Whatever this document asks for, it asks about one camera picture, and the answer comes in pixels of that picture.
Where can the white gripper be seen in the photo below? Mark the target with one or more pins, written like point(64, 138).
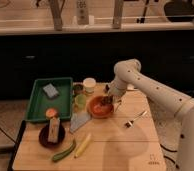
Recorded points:
point(117, 89)

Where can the dark grape bunch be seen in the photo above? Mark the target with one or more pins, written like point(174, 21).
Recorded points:
point(106, 100)

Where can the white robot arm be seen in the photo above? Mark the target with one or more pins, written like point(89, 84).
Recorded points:
point(179, 104)

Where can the red bowl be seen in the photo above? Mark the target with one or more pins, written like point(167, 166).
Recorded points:
point(97, 110)

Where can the metal fork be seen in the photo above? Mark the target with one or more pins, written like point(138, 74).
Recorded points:
point(131, 122)

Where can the white cup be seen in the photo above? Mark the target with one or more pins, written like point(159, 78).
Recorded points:
point(89, 84)

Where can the light green cup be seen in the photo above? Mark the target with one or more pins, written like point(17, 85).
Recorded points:
point(80, 101)

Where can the grey cloth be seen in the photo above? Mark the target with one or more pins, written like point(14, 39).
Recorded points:
point(78, 120)

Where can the yellow corn cob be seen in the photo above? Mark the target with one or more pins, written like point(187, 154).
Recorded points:
point(83, 146)

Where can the blue sponge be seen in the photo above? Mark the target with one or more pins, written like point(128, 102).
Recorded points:
point(50, 91)

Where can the orange peach fruit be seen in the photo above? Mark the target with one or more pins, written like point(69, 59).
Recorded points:
point(51, 112)

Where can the green cucumber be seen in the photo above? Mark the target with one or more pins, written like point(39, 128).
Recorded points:
point(65, 153)

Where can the beige box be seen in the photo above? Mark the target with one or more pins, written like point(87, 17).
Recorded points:
point(54, 130)

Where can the green plastic tray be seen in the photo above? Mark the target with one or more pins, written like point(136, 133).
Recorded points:
point(39, 101)

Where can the dark round plate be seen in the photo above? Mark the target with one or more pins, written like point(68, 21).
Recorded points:
point(43, 137)

